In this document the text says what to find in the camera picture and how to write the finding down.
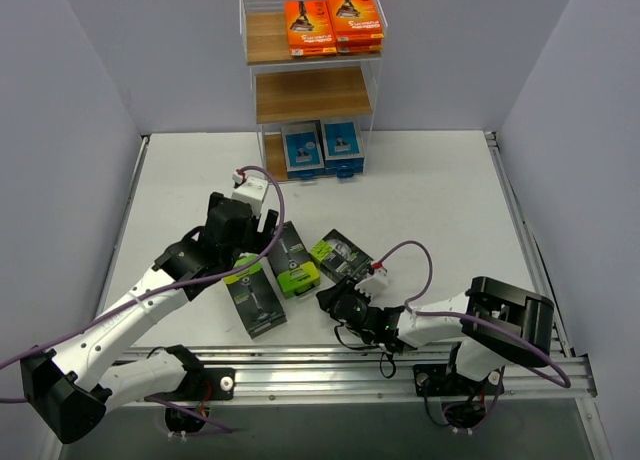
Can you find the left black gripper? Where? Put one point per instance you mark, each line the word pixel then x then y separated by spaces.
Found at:
pixel 261 225

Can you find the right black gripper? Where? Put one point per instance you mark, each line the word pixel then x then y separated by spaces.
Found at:
pixel 338 298

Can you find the black box with face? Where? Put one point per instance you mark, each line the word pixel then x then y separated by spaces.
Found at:
pixel 338 257

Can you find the black green razor box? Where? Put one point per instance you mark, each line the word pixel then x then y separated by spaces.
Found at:
pixel 254 298
pixel 292 265

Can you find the black green razor box front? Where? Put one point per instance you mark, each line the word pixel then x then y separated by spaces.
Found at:
pixel 254 298

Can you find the blue Harry's box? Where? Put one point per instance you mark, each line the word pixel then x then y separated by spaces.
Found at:
pixel 302 151
pixel 342 139

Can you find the grey blue razor box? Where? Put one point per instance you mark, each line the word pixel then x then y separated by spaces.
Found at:
pixel 344 168

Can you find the large orange Fusion5 razor box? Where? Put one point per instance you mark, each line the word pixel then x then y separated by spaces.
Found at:
pixel 309 31

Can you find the narrow orange Fusion5 razor box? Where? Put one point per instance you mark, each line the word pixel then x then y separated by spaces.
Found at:
pixel 355 20

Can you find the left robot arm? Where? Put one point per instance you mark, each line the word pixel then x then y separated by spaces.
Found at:
pixel 73 384

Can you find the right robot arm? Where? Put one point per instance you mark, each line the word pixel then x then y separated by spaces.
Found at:
pixel 495 323

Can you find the orange razor box on shelf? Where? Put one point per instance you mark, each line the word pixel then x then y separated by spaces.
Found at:
pixel 369 46

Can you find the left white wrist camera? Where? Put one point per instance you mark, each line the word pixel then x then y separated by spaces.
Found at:
pixel 250 190

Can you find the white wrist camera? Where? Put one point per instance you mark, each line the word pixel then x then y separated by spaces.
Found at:
pixel 375 282
pixel 250 190

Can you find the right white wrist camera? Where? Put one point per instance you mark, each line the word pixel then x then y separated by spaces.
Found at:
pixel 375 282

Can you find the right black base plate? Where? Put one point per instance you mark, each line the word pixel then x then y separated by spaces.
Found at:
pixel 442 380

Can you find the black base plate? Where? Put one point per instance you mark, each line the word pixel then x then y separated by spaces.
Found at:
pixel 442 380
pixel 218 384

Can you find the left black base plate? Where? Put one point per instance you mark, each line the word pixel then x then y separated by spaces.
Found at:
pixel 218 384

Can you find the white wire wooden shelf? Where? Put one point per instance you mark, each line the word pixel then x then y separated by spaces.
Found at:
pixel 303 89

